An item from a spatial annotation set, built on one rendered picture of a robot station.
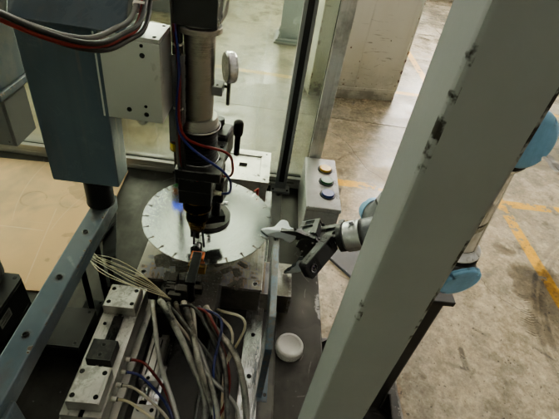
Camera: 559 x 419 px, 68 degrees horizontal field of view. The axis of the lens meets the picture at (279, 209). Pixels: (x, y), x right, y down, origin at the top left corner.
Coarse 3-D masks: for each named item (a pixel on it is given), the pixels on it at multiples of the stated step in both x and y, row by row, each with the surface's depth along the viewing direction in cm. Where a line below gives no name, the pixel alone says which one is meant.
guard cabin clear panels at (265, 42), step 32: (160, 0) 116; (224, 0) 116; (256, 0) 116; (288, 0) 115; (320, 0) 115; (224, 32) 122; (256, 32) 121; (288, 32) 121; (320, 32) 121; (256, 64) 127; (288, 64) 127; (320, 64) 127; (224, 96) 134; (256, 96) 134; (288, 96) 134; (128, 128) 143; (160, 128) 143; (256, 128) 141
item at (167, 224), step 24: (168, 192) 112; (240, 192) 116; (144, 216) 103; (168, 216) 105; (240, 216) 108; (264, 216) 110; (168, 240) 98; (192, 240) 99; (216, 240) 100; (240, 240) 101; (264, 240) 103
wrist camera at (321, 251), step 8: (320, 240) 99; (328, 240) 98; (320, 248) 97; (328, 248) 99; (336, 248) 101; (312, 256) 96; (320, 256) 97; (328, 256) 99; (304, 264) 95; (312, 264) 95; (320, 264) 97; (304, 272) 95; (312, 272) 95
